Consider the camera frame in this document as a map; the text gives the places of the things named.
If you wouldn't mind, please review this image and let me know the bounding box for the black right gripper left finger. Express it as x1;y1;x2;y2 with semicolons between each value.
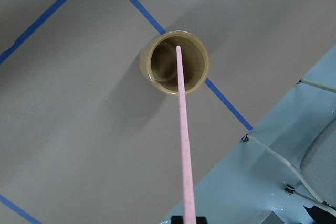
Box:
171;216;184;224

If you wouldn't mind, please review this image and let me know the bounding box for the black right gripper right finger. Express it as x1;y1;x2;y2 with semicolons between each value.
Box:
196;216;206;224

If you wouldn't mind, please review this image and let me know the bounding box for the pink chopstick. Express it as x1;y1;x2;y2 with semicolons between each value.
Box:
176;45;197;223

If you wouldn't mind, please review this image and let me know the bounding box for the grey folding chair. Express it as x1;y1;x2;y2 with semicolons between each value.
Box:
241;77;336;224

